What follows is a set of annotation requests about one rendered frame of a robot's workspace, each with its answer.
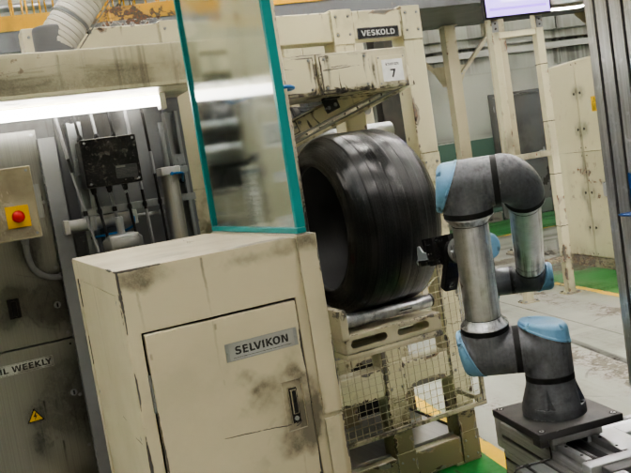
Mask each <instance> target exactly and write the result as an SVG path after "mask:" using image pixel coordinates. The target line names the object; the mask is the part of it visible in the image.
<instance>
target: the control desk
mask: <svg viewBox="0 0 631 473"><path fill-rule="evenodd" d="M71 260H72V265H73V270H74V275H75V281H76V285H77V290H78V296H79V300H80V305H81V311H82V316H83V320H84V326H85V335H86V340H87V345H88V350H89V356H90V360H91V365H92V371H93V375H94V380H95V386H96V391H97V395H98V401H99V406H100V415H101V420H102V425H103V431H104V435H105V440H106V446H107V450H108V455H109V461H110V466H111V470H112V473H352V467H351V462H350V455H349V449H348V443H347V437H346V426H345V420H344V414H343V412H341V411H340V409H343V405H342V398H341V392H340V386H339V380H338V374H337V368H336V362H335V356H334V350H333V344H332V338H331V327H330V320H329V315H328V309H327V302H326V297H325V291H324V284H323V279H322V272H321V266H320V261H319V254H318V248H317V243H316V233H313V232H305V233H301V234H281V233H254V232H225V231H213V232H212V233H211V234H203V235H198V236H188V237H183V238H178V239H173V240H168V241H163V242H158V243H153V244H147V245H143V246H138V247H132V248H127V249H122V250H117V251H112V252H103V253H98V254H92V255H88V256H83V257H77V258H72V259H71Z"/></svg>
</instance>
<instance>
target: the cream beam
mask: <svg viewBox="0 0 631 473"><path fill-rule="evenodd" d="M282 58H283V64H284V70H285V81H286V84H292V85H294V86H295V89H294V90H292V91H288V92H287V94H288V99H289V105H295V104H303V103H310V102H322V101H321V100H322V99H324V98H328V97H337V96H340V98H341V97H349V96H358V95H366V94H374V93H381V92H390V91H393V90H394V89H397V88H401V87H404V86H407V85H409V80H408V68H407V61H406V55H405V48H404V47H394V48H383V49H373V50H362V51H351V52H340V53H320V54H309V55H299V56H288V57H282ZM394 58H402V63H403V70H404V76H405V80H399V81H389V82H384V78H383V72H382V66H381V60H384V59H394Z"/></svg>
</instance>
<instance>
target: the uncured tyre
mask: <svg viewBox="0 0 631 473"><path fill-rule="evenodd" d="M298 160H299V166H300V177H301V183H302V189H303V196H304V201H305V206H306V213H307V219H308V224H309V231H310V232H313V233H315V236H316V243H317V248H318V254H319V261H320V266H321V272H322V279H323V284H324V291H325V297H326V302H327V304H328V305H329V306H331V307H332V308H336V309H340V310H344V311H346V313H354V312H358V311H362V310H366V309H370V308H374V307H377V306H381V305H385V304H389V303H392V302H395V301H399V300H403V299H407V298H414V297H415V296H417V295H418V294H420V293H421V292H422V291H423V290H424V288H425V287H426V286H427V284H428V283H429V281H430V279H431V277H432V274H433V272H434V269H435V267H436V266H430V265H429V266H423V267H420V266H418V265H417V262H416V261H417V260H418V255H417V247H419V246H420V247H421V248H422V250H423V243H422V239H427V238H431V237H439V236H441V234H442V230H441V216H440V213H438V212H437V211H436V190H435V187H434V184H433V182H432V179H431V177H430V175H429V173H428V171H427V169H426V168H425V166H424V164H423V162H422V160H421V159H420V158H419V156H418V155H417V154H416V153H415V152H414V151H413V150H412V149H411V148H410V147H409V146H408V145H407V144H406V143H405V142H404V141H403V140H402V139H401V138H400V137H398V136H397V135H395V134H394V133H392V132H389V131H386V130H377V129H368V130H354V131H348V132H341V133H334V134H328V135H322V136H320V137H318V138H316V139H314V140H312V141H311V142H309V143H308V144H307V145H306V146H305V147H304V148H303V149H302V151H301V152H300V153H299V155H298Z"/></svg>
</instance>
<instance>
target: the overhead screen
mask: <svg viewBox="0 0 631 473"><path fill-rule="evenodd" d="M481 8H482V14H483V21H489V20H497V19H506V18H514V17H522V16H531V15H539V14H548V13H550V12H551V5H550V0H481Z"/></svg>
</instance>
